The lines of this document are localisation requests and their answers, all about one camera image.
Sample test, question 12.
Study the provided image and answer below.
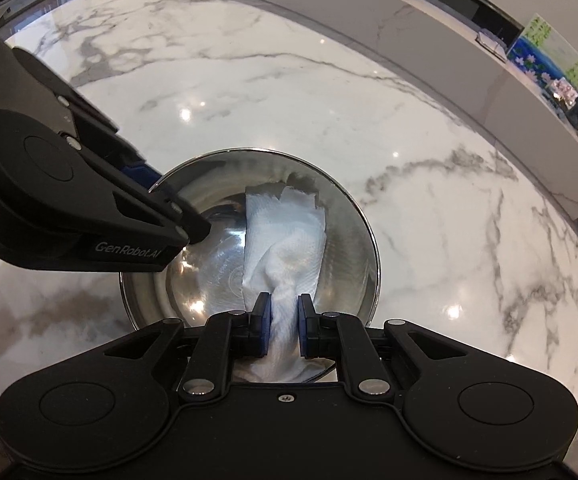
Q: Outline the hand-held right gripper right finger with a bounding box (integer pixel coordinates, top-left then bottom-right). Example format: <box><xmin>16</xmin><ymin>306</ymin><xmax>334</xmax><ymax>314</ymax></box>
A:
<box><xmin>297</xmin><ymin>293</ymin><xmax>463</xmax><ymax>397</ymax></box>

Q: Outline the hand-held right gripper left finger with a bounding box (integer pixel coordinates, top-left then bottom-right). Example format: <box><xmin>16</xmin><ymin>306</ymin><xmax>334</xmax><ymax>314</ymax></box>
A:
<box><xmin>104</xmin><ymin>292</ymin><xmax>273</xmax><ymax>403</ymax></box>

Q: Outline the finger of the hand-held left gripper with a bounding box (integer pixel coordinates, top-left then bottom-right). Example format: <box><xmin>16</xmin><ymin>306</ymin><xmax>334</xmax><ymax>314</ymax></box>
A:
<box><xmin>13</xmin><ymin>48</ymin><xmax>164</xmax><ymax>192</ymax></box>
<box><xmin>76</xmin><ymin>147</ymin><xmax>213</xmax><ymax>273</ymax></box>

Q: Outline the blue steel bowl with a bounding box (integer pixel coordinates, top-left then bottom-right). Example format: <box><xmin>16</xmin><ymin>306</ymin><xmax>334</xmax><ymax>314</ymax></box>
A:
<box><xmin>119</xmin><ymin>147</ymin><xmax>381</xmax><ymax>386</ymax></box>

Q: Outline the white cloth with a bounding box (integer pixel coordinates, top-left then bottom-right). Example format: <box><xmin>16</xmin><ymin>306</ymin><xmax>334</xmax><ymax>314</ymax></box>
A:
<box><xmin>241</xmin><ymin>182</ymin><xmax>330</xmax><ymax>381</ymax></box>

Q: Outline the flat white box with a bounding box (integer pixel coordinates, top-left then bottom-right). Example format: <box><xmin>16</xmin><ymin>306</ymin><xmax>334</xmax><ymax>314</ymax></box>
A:
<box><xmin>475</xmin><ymin>29</ymin><xmax>508</xmax><ymax>64</ymax></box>

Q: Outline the pink flower ornament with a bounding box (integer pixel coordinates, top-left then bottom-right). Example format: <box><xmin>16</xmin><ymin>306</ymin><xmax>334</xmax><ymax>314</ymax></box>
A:
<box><xmin>553</xmin><ymin>79</ymin><xmax>578</xmax><ymax>107</ymax></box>

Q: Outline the water lily painting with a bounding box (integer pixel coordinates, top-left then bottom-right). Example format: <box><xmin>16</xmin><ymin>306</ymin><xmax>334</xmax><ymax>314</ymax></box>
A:
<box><xmin>506</xmin><ymin>12</ymin><xmax>578</xmax><ymax>91</ymax></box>

